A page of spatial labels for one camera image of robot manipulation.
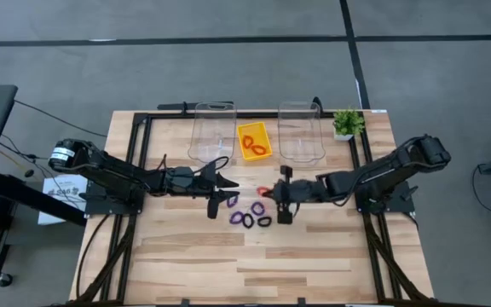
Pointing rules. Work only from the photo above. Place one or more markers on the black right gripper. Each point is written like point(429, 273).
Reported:
point(301, 197)

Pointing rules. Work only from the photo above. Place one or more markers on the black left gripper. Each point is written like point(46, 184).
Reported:
point(186, 187)

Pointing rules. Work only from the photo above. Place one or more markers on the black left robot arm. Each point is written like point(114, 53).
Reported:
point(109, 170)

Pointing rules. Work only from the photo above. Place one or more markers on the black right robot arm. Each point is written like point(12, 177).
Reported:
point(382, 168)

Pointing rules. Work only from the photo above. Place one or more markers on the clear plastic bin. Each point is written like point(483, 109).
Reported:
point(301, 136)
point(211, 136)

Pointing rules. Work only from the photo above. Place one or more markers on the yellow plastic basket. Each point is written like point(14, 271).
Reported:
point(262, 132)

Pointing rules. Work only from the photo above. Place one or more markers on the green plant in white pot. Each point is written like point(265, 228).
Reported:
point(348, 123)

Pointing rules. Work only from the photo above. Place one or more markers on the white printed paper sheet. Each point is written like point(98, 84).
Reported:
point(62, 192)

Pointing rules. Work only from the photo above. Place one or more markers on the black caster wheel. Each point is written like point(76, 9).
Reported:
point(4, 279)

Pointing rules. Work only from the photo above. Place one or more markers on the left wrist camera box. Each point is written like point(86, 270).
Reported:
point(182, 174)

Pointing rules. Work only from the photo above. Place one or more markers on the black aluminium table frame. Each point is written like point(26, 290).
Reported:
point(145, 140)

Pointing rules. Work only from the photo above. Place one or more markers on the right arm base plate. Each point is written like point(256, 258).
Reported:
point(399, 200)

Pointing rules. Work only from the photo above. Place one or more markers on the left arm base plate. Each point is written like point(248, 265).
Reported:
point(100, 206)

